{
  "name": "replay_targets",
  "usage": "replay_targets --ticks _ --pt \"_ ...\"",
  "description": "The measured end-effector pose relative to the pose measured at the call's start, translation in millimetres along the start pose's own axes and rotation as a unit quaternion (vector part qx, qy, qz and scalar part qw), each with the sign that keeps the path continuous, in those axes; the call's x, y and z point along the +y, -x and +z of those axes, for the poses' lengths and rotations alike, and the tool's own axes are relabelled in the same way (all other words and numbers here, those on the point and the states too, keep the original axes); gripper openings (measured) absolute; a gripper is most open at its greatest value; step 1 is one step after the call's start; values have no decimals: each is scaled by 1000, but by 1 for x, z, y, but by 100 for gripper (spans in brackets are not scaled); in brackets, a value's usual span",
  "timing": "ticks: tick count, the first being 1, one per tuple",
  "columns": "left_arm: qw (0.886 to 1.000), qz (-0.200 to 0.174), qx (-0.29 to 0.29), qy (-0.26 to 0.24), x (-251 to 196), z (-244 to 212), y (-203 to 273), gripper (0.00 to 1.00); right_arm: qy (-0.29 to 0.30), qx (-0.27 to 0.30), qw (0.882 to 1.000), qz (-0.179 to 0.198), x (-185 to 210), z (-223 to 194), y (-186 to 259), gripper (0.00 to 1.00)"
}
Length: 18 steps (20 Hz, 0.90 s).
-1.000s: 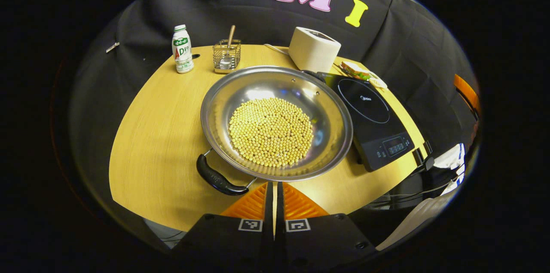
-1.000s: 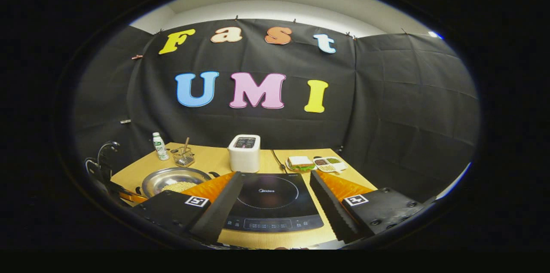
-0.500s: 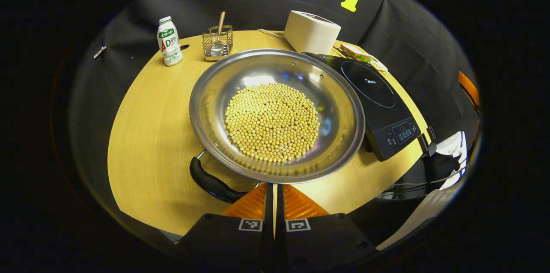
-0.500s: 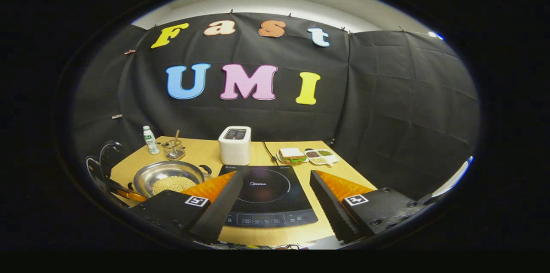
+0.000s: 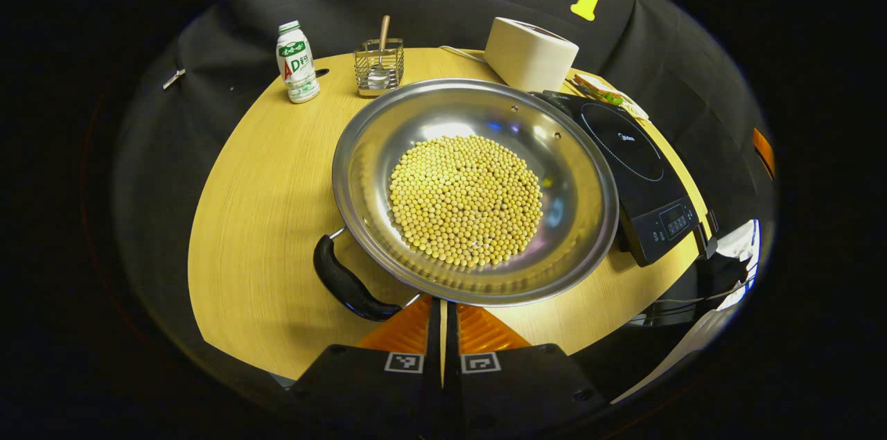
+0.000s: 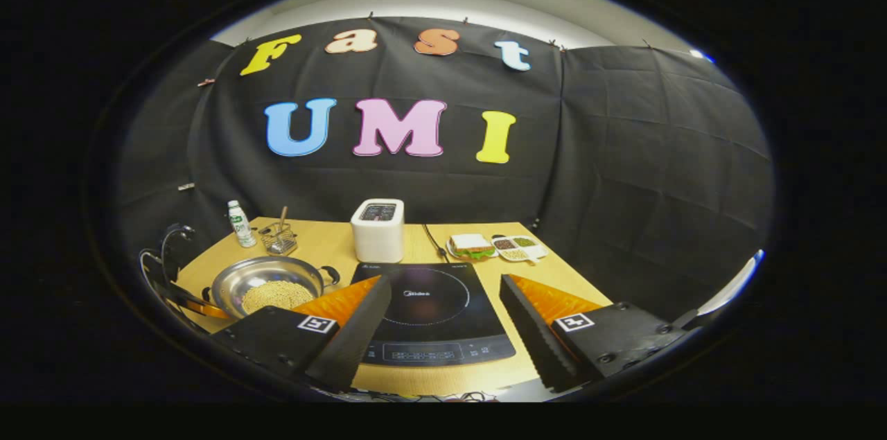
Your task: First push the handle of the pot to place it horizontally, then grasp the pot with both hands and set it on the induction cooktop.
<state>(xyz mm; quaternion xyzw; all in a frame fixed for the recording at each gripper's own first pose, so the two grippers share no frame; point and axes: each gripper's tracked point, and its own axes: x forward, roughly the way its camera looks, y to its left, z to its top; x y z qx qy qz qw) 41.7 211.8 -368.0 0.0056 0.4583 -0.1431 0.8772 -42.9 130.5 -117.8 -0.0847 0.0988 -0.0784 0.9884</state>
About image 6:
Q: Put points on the pile of soybeans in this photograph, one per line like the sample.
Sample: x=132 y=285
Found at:
x=274 y=296

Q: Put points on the white divided bean tray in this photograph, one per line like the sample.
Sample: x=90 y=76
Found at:
x=516 y=246

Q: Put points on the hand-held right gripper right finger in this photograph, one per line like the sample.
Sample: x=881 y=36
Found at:
x=533 y=336

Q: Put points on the sandwich with lettuce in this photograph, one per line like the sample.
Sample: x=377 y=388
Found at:
x=471 y=244

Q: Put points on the white toaster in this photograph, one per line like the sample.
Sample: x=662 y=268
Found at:
x=378 y=239

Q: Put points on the white sandwich plate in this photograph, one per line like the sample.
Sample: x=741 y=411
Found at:
x=452 y=249

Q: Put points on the stainless steel pot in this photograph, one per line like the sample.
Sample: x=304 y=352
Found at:
x=277 y=269

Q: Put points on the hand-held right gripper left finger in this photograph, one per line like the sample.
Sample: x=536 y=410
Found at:
x=357 y=332

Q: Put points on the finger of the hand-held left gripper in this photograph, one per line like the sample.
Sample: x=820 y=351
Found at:
x=201 y=308

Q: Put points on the black backdrop cloth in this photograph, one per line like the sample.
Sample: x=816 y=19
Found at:
x=429 y=190

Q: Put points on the black induction cooktop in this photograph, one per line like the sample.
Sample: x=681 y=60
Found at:
x=443 y=301

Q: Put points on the white green-label plastic bottle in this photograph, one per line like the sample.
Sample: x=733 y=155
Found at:
x=242 y=226

